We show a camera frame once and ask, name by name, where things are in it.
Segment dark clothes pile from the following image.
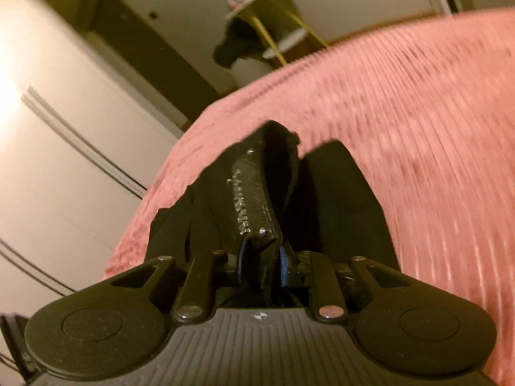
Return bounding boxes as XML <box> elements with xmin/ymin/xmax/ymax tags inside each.
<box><xmin>212</xmin><ymin>17</ymin><xmax>265</xmax><ymax>70</ymax></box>

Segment pink ribbed bed blanket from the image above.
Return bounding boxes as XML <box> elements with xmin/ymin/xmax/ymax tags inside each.
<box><xmin>105</xmin><ymin>7</ymin><xmax>514</xmax><ymax>385</ymax></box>

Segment white wardrobe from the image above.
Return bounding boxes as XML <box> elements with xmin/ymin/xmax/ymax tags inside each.
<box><xmin>1</xmin><ymin>0</ymin><xmax>182</xmax><ymax>316</ymax></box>

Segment black pants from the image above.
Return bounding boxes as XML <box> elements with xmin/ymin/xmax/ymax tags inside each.
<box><xmin>146</xmin><ymin>121</ymin><xmax>399</xmax><ymax>308</ymax></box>

